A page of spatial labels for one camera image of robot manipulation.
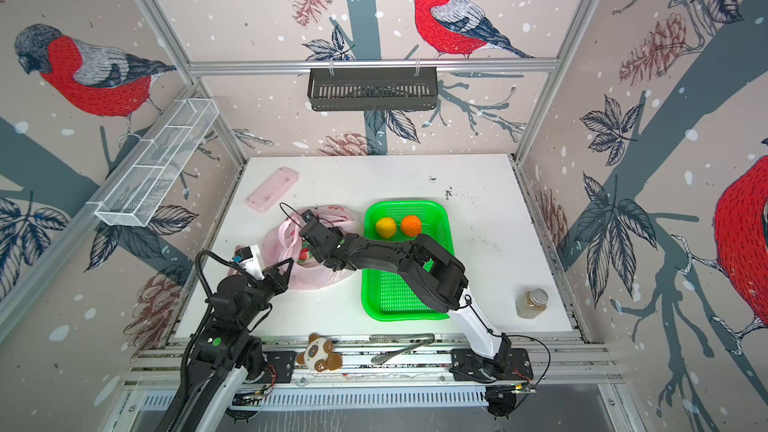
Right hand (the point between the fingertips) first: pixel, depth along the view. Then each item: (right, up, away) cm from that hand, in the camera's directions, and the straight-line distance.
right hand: (320, 240), depth 93 cm
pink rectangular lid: (-24, +13, +14) cm, 31 cm away
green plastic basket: (+22, -15, -7) cm, 27 cm away
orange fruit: (+29, +5, 0) cm, 29 cm away
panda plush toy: (+4, -25, -20) cm, 32 cm away
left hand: (-4, -3, -15) cm, 16 cm away
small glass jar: (+59, -13, -18) cm, 63 cm away
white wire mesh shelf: (-40, +16, -20) cm, 48 cm away
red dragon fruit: (-3, -3, -6) cm, 8 cm away
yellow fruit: (+21, +4, 0) cm, 21 cm away
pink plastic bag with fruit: (-1, -6, -12) cm, 13 cm away
